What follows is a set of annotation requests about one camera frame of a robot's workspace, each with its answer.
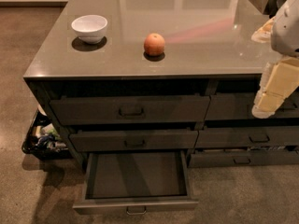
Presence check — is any top left grey drawer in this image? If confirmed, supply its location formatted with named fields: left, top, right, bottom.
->
left=50, top=95, right=210, bottom=125

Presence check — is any black bin with clutter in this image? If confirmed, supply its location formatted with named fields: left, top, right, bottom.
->
left=21, top=111, right=72, bottom=161

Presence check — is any middle right grey drawer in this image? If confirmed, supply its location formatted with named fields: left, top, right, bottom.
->
left=196, top=126, right=299, bottom=148

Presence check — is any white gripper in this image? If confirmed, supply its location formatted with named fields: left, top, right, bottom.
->
left=251, top=0, right=299, bottom=119

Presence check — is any top right grey drawer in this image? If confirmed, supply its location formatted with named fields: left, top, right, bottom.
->
left=206, top=92, right=299, bottom=120

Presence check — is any middle left grey drawer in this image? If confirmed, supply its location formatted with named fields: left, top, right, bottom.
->
left=69, top=129, right=198, bottom=152

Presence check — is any open bottom left drawer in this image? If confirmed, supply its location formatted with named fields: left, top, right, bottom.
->
left=73, top=150, right=198, bottom=216

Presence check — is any grey drawer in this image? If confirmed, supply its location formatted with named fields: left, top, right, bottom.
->
left=50, top=95, right=210, bottom=125
left=196, top=126, right=299, bottom=148
left=188, top=150, right=299, bottom=168
left=206, top=92, right=299, bottom=120
left=69, top=129, right=198, bottom=152

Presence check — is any grey drawer cabinet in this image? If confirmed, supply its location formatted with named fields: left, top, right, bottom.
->
left=22, top=0, right=299, bottom=173

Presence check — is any bottom right grey drawer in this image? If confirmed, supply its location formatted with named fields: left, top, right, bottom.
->
left=188, top=150, right=299, bottom=168

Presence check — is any white ceramic bowl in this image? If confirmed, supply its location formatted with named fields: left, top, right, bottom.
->
left=71, top=15, right=107, bottom=44

